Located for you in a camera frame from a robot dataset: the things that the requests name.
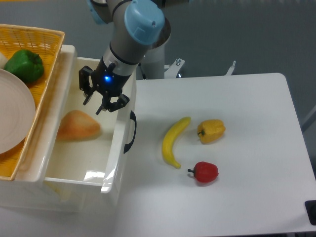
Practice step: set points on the open upper white drawer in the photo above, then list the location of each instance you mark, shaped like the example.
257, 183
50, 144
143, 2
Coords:
99, 161

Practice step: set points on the white round item in basket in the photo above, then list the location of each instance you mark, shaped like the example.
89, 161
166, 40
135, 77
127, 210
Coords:
3, 61

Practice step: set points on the white drawer cabinet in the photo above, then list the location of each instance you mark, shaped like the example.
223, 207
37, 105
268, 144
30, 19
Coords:
29, 189

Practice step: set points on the red toy bell pepper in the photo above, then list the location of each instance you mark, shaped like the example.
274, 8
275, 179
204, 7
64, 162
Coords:
204, 172

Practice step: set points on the orange triangle bread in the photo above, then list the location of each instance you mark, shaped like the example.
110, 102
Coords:
77, 125

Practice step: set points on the beige round plate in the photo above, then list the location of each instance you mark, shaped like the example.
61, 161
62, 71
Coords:
17, 111

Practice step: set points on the yellow woven basket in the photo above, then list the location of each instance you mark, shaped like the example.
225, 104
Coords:
47, 44

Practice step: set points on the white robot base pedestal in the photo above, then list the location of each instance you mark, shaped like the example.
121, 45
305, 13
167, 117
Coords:
152, 64

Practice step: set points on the black drawer handle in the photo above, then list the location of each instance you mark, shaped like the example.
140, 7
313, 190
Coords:
132, 132

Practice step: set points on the yellow toy banana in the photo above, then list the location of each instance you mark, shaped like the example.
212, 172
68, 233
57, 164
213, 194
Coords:
169, 139

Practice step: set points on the yellow toy bell pepper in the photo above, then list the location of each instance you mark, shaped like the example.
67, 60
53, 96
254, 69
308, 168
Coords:
210, 130

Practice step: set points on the green toy bell pepper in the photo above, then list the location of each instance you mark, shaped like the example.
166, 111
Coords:
26, 65

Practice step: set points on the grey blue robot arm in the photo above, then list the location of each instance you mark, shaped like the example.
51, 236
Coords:
138, 26

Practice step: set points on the black object at table edge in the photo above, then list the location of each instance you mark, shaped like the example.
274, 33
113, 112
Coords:
310, 206

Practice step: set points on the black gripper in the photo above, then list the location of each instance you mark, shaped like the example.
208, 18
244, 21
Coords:
105, 81

